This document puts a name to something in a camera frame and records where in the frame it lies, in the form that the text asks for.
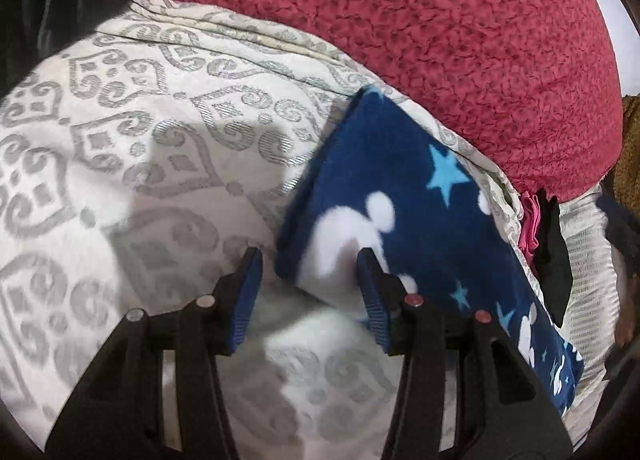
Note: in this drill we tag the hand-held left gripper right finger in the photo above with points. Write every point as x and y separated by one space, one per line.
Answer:
374 307

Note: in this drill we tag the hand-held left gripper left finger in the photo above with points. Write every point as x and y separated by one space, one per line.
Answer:
246 297

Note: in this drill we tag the navy star-print fleece pants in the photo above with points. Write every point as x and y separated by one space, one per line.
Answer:
400 190

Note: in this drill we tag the black cloth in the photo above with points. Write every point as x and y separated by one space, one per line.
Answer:
555 250

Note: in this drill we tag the white striped pillow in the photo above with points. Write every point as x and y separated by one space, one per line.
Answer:
590 290

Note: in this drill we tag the leopard print cloth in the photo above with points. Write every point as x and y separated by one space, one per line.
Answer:
629 150

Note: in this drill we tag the pink cloth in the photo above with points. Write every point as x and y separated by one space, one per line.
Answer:
529 227

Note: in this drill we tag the white grey patterned bedspread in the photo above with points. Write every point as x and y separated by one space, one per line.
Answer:
150 165

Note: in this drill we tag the red fuzzy blanket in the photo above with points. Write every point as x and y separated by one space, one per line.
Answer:
425 30

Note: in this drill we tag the dark cloth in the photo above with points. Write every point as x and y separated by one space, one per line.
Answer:
60 0

